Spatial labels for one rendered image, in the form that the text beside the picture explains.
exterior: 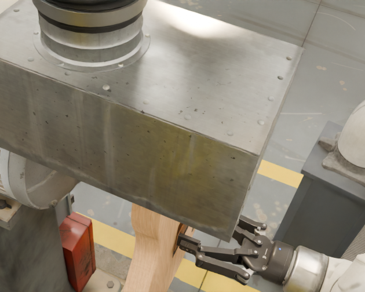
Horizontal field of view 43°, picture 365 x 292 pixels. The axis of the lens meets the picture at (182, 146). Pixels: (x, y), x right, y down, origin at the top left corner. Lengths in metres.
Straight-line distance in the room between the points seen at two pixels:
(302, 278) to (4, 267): 0.63
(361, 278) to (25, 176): 0.49
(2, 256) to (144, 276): 0.39
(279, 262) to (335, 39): 2.77
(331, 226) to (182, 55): 1.30
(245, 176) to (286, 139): 2.21
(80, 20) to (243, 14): 3.12
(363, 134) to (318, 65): 1.79
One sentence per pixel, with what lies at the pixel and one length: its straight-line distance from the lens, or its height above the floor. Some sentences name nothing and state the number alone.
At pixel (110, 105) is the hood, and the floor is 1.52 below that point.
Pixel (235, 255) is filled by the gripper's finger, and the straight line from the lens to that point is 0.86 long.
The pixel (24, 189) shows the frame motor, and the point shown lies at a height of 1.26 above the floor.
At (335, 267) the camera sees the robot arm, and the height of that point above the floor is 1.10.
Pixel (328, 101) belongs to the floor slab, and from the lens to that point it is 2.95.
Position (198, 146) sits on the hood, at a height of 1.51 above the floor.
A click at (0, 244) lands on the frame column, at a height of 0.94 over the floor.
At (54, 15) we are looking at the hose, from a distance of 0.43.
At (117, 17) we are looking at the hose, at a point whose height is 1.58.
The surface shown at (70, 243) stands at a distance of 1.38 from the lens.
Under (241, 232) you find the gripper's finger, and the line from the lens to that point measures 0.89.
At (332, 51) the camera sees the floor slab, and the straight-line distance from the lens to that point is 3.38.
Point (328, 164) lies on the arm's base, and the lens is 1.56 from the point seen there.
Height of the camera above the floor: 1.81
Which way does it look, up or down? 48 degrees down
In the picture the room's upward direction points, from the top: 9 degrees clockwise
